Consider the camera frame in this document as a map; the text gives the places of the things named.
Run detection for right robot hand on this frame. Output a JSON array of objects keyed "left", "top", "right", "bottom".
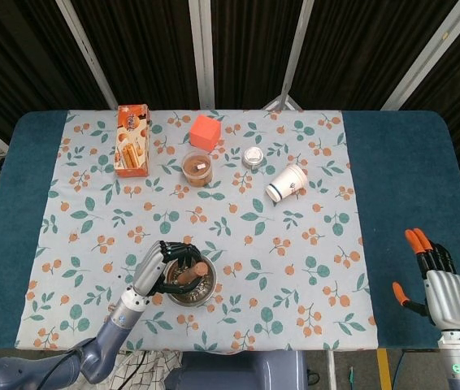
[{"left": 391, "top": 227, "right": 460, "bottom": 331}]

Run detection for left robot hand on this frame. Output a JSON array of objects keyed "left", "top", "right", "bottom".
[{"left": 132, "top": 239, "right": 203, "bottom": 298}]

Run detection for wooden rolling pin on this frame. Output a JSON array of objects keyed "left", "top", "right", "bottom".
[{"left": 177, "top": 262, "right": 209, "bottom": 287}]

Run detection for stainless steel bowl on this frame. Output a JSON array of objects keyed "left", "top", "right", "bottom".
[{"left": 166, "top": 252, "right": 218, "bottom": 308}]

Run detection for crushed brown white granules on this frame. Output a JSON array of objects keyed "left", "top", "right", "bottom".
[{"left": 171, "top": 263, "right": 215, "bottom": 304}]

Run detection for black white checkered cloth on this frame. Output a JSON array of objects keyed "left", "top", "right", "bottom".
[{"left": 113, "top": 349, "right": 184, "bottom": 390}]

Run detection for clear jar of rubber bands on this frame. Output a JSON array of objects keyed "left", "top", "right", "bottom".
[{"left": 180, "top": 150, "right": 215, "bottom": 189}]

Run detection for floral orange fruit tablecloth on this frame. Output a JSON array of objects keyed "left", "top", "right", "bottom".
[{"left": 13, "top": 108, "right": 379, "bottom": 354}]

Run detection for blue grey robot torso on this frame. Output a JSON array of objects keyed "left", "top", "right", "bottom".
[{"left": 180, "top": 350, "right": 309, "bottom": 390}]

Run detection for orange snack box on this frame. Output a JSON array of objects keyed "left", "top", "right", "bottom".
[{"left": 115, "top": 103, "right": 151, "bottom": 179}]

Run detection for orange foam cube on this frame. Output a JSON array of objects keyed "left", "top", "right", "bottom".
[{"left": 189, "top": 114, "right": 222, "bottom": 153}]

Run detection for small clear jar of pins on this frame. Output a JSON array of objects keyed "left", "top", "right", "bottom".
[{"left": 241, "top": 145, "right": 266, "bottom": 171}]

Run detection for white paper cup blue stripe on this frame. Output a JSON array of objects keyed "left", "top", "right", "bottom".
[{"left": 264, "top": 162, "right": 310, "bottom": 205}]

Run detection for dark pleated curtain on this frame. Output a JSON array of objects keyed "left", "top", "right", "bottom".
[{"left": 0, "top": 0, "right": 460, "bottom": 197}]

